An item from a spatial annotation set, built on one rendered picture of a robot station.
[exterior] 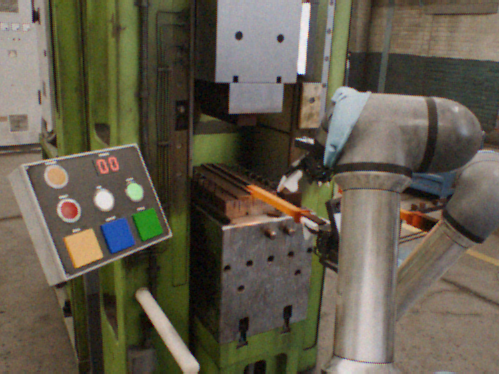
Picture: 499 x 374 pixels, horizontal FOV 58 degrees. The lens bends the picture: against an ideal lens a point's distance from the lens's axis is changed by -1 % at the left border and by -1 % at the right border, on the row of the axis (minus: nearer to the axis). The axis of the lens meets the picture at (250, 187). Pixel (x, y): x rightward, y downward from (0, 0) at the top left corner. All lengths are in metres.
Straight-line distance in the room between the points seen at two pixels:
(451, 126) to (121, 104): 1.03
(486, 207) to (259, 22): 0.88
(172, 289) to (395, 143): 1.23
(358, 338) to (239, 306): 1.02
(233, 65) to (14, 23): 5.26
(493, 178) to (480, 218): 0.08
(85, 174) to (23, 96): 5.41
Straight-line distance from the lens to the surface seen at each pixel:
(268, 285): 1.68
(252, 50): 1.47
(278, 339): 1.85
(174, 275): 1.72
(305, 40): 1.72
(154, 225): 1.27
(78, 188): 1.18
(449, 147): 0.70
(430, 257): 0.97
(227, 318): 1.65
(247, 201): 1.56
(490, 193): 0.94
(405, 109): 0.69
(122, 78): 1.47
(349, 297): 0.66
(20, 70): 6.56
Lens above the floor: 1.48
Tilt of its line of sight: 17 degrees down
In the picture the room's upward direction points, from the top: 3 degrees clockwise
